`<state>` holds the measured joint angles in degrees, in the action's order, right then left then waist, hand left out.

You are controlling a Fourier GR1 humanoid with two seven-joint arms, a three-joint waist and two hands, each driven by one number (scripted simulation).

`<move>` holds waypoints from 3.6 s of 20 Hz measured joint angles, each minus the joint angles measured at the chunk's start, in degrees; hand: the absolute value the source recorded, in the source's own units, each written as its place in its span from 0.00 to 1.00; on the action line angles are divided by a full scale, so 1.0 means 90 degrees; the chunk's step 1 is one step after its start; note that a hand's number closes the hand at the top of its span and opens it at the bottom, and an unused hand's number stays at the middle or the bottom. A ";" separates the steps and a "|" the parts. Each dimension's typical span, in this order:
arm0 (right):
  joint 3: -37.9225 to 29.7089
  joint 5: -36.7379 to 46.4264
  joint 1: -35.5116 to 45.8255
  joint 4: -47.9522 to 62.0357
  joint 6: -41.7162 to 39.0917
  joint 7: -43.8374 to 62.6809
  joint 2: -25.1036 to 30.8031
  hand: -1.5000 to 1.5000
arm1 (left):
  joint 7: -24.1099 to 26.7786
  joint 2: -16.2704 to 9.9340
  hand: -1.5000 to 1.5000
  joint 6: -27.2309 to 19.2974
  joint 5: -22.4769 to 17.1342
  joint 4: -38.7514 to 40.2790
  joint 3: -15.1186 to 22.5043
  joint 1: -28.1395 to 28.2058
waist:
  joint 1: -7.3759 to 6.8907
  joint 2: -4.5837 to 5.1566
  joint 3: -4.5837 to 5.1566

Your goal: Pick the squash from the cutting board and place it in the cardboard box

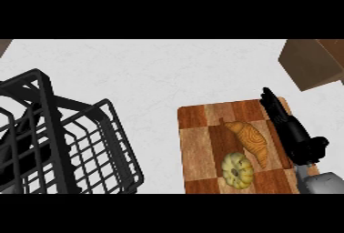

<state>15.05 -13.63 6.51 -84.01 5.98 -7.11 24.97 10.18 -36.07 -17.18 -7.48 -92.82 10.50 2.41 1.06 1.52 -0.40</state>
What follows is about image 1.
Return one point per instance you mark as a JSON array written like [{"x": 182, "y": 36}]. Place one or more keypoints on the pale yellow squash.
[{"x": 237, "y": 170}]

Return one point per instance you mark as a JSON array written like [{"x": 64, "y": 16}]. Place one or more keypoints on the checkered wooden cutting board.
[{"x": 200, "y": 151}]

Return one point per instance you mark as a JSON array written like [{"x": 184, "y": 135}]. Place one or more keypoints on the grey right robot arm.
[{"x": 321, "y": 182}]

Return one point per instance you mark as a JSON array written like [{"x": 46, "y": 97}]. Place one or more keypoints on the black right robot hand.
[{"x": 296, "y": 133}]

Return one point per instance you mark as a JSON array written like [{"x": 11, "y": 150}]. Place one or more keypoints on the orange croissant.
[{"x": 253, "y": 139}]

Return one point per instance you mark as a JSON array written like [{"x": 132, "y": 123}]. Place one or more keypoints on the brown cardboard box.
[{"x": 311, "y": 65}]

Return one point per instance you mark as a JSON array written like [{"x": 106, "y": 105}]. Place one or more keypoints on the brown wooden corner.
[{"x": 4, "y": 46}]

